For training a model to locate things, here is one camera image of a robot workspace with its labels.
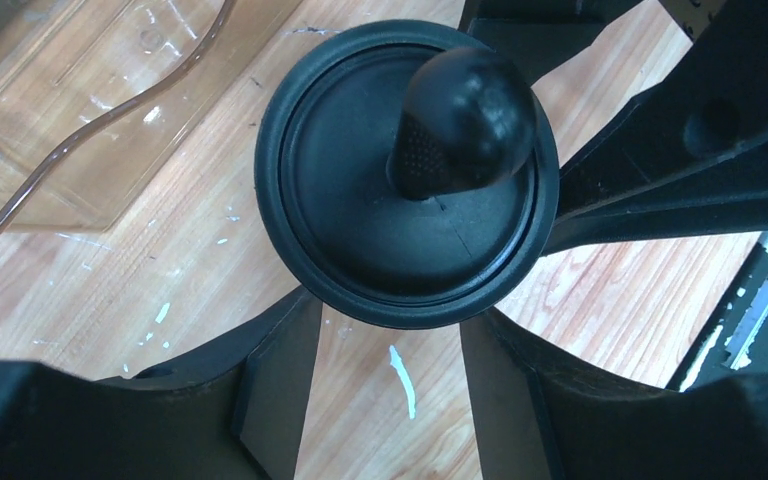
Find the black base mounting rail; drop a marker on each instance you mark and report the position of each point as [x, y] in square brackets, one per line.
[734, 340]

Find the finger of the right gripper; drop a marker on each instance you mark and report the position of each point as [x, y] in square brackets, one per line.
[688, 156]
[539, 35]

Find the clear plastic organizer bin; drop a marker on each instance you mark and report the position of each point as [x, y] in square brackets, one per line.
[95, 97]

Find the black lid spice bottle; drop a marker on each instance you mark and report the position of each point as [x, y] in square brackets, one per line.
[407, 174]

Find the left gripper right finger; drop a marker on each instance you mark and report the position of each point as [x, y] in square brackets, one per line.
[540, 412]

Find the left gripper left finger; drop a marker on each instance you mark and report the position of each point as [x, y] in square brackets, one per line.
[232, 408]

